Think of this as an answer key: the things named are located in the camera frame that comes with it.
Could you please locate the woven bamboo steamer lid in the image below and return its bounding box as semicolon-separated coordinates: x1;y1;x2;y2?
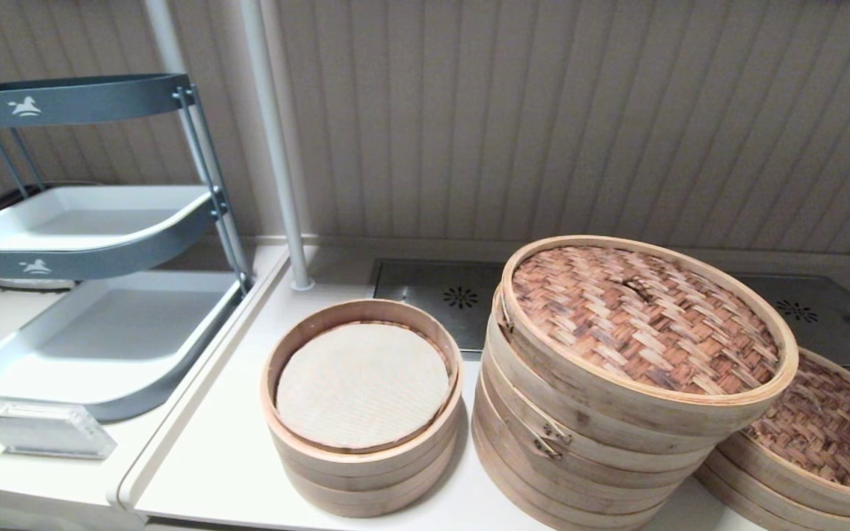
501;235;800;428

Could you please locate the round white steamer liner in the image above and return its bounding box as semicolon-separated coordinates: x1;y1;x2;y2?
275;322;452;453

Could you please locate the small bamboo steamer basket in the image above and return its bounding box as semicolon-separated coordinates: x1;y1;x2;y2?
277;435;463;519
260;298;465;484

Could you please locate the large bamboo steamer basket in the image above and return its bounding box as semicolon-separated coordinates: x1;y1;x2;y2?
705;347;850;517
471;398;680;531
478;347;725;507
694;465;850;531

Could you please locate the middle bamboo steamer stack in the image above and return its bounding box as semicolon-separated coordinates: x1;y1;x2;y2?
486;291;747;473

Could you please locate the stainless steel vented panel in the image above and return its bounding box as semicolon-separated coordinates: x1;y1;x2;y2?
370;258;850;369

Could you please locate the grey and white rack tray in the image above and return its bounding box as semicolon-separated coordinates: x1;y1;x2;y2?
0;184;228;282
0;269;250;423

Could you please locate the dark grey curved rack shelf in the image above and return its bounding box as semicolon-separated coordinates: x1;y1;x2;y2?
0;72;195;131

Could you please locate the clear acrylic sign holder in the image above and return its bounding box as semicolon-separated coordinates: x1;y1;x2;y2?
0;400;118;461

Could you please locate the grey metal rack frame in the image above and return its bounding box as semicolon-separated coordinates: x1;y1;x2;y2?
0;86;255;294

